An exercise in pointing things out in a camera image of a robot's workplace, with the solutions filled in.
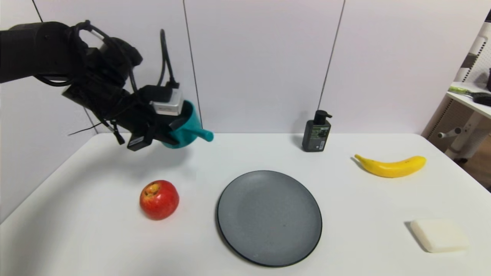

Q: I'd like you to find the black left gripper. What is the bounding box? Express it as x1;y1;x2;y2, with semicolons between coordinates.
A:
98;89;188;151

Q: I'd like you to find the teal saucepan with handle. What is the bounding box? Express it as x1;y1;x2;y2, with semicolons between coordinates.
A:
161;100;214;150

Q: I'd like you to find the gray round plate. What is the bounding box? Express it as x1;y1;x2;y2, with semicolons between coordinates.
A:
217;170;323;268

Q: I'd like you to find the red apple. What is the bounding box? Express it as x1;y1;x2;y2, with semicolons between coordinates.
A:
139;180;180;221

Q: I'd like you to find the black pump dispenser bottle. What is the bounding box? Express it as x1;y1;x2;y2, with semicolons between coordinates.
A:
302;110;333;153

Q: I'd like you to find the yellow banana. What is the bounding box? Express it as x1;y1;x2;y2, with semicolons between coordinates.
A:
354;154;427;179

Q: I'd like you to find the white square soap bar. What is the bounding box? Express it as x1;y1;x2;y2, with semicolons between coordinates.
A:
410;218;470;253

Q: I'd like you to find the white side desk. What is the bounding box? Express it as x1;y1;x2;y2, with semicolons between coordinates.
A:
437;82;491;161

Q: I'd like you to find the black brush on desk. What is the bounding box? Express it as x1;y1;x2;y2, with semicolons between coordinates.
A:
471;93;491;108

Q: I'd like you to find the white pegboard panel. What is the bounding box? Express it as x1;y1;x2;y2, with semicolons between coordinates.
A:
457;23;491;85

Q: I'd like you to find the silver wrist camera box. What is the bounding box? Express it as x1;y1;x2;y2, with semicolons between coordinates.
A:
151;88;184;117

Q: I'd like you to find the black looped camera cable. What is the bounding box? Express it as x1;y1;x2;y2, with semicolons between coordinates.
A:
158;29;180;90

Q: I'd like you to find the thin black loose wire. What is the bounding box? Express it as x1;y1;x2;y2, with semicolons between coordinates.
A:
68;122;105;136

